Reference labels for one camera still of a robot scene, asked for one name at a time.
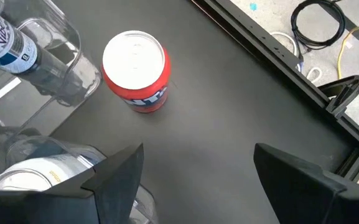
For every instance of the slim white Celsius can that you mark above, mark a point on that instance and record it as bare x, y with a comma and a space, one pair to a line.
8, 43

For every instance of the black aluminium table frame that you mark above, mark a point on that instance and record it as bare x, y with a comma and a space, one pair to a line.
275, 53

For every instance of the red Fanta soda can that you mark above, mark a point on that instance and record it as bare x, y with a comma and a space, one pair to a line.
135, 59

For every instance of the white blue Spindrift can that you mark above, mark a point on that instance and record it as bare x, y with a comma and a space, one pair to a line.
42, 171

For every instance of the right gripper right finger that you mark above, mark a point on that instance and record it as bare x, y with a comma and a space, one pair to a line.
322, 205

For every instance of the blue tape scrap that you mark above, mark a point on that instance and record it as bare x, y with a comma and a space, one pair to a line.
253, 6

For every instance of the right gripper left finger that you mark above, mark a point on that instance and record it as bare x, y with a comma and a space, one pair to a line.
42, 208

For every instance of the clear plastic bin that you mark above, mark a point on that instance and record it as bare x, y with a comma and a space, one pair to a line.
26, 143
86, 77

